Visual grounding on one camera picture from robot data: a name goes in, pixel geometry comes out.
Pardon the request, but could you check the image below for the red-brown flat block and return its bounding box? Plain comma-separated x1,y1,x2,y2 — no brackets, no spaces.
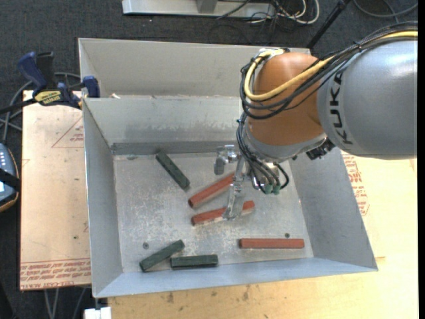
238,237,305,250
191,200,256,227
187,173,236,209

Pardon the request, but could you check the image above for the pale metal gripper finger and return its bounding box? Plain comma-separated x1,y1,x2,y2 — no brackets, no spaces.
222,179,240,220
232,181,246,220

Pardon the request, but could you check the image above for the dark green flat block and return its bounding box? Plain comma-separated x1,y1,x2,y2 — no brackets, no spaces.
155,150,192,191
139,239,186,272
169,254,220,270

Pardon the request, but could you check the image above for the grey metal bin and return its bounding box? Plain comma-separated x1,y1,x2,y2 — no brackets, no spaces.
78,37,379,299

